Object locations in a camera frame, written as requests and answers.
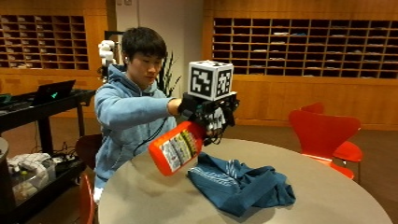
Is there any wooden pigeonhole shelf wall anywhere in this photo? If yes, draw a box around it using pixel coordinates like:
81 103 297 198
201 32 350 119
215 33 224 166
0 13 91 71
212 17 398 79

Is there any dark brown chair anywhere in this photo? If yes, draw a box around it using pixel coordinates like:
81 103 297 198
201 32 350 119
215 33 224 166
75 133 104 171

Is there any white marker cube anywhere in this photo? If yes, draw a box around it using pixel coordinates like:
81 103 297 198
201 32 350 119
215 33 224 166
187 60 236 102

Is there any green plant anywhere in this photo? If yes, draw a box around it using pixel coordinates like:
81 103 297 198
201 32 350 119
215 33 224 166
157 51 183 98

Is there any orange detergent bottle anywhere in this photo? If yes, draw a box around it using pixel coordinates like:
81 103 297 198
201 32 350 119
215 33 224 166
147 120 208 177

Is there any white plastic bag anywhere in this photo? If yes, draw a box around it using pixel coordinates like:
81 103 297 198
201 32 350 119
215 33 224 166
7 152 58 203

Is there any the person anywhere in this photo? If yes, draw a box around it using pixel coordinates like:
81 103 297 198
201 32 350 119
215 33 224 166
93 26 184 203

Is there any black cart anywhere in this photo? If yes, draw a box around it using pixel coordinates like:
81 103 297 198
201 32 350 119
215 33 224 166
0 88 97 224

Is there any blue garment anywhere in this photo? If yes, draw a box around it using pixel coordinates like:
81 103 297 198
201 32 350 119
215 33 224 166
187 151 297 217

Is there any orange chair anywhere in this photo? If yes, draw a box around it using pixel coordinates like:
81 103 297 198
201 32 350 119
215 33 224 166
300 102 365 164
288 109 364 180

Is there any black laptop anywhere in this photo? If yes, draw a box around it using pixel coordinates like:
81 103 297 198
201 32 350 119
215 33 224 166
31 79 77 106

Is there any black cable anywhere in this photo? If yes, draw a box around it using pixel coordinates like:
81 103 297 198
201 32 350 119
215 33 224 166
132 116 171 157

